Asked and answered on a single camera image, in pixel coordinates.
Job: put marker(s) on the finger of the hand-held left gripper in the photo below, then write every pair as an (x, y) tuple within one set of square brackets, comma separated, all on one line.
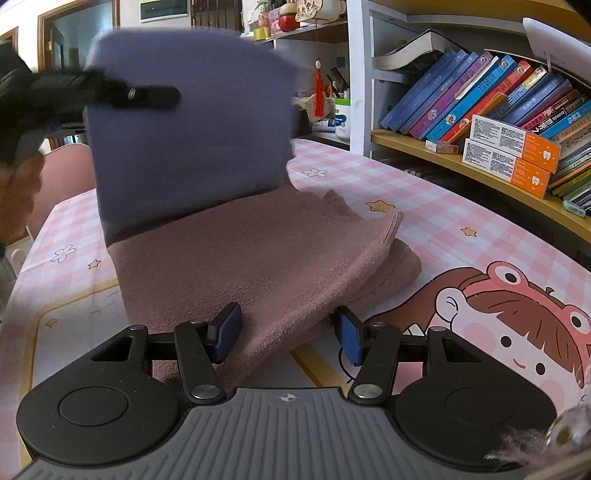
[(152, 96)]

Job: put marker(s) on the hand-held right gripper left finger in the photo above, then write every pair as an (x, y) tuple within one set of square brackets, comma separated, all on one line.
[(228, 332)]

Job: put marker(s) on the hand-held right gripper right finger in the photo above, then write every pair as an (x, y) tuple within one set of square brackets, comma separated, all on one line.
[(350, 337)]

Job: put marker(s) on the mauve and lavender knit sweater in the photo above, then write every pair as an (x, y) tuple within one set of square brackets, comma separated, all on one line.
[(254, 258)]

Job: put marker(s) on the person's left hand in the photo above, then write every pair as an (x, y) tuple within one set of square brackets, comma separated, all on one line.
[(18, 198)]

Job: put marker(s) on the yellow tape roll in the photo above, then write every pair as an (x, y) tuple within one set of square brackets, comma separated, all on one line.
[(262, 33)]

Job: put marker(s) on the small pink spray bottle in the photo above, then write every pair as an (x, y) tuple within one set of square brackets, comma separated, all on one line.
[(263, 16)]

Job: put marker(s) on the white side shelf unit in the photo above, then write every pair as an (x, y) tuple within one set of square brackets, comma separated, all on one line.
[(295, 60)]

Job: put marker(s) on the red round jar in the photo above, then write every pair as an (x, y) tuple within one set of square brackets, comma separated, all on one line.
[(289, 21)]

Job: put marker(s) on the red tassel ornament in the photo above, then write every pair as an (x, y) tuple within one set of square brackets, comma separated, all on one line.
[(318, 92)]

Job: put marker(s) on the wooden hanging sign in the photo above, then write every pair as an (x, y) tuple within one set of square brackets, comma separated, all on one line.
[(307, 9)]

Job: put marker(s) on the bundle of pens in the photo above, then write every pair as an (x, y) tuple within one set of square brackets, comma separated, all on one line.
[(337, 83)]

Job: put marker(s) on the white jar with blue label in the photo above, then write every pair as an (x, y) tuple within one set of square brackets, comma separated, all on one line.
[(343, 122)]

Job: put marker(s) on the grey fluffy tuft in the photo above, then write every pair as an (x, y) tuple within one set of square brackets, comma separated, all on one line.
[(517, 445)]

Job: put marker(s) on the white wooden bookshelf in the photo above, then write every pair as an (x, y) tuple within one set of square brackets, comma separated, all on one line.
[(360, 92)]

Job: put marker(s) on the small orange white box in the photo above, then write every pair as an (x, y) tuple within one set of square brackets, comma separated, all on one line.
[(442, 147)]

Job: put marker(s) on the clear round bead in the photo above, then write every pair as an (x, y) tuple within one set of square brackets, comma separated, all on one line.
[(568, 429)]

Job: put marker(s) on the row of leaning blue books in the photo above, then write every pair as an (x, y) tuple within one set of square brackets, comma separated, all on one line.
[(415, 106)]

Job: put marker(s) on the teal flat case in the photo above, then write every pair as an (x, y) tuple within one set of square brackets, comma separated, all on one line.
[(575, 207)]

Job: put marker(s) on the open grey paperback book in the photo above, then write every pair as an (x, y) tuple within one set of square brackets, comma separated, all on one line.
[(411, 50)]

